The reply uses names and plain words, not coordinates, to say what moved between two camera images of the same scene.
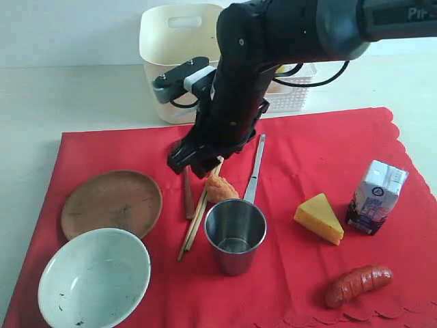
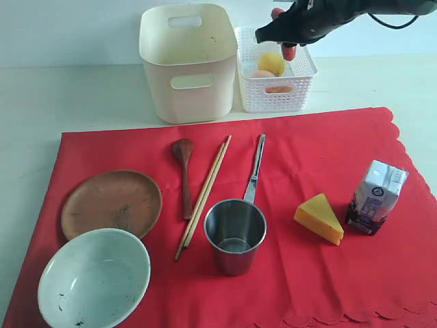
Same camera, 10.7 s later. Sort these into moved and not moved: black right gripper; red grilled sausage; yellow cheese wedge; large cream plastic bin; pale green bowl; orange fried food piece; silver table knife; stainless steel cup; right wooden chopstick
Moved: red grilled sausage; orange fried food piece; black right gripper
Not moved: stainless steel cup; pale green bowl; silver table knife; yellow cheese wedge; right wooden chopstick; large cream plastic bin
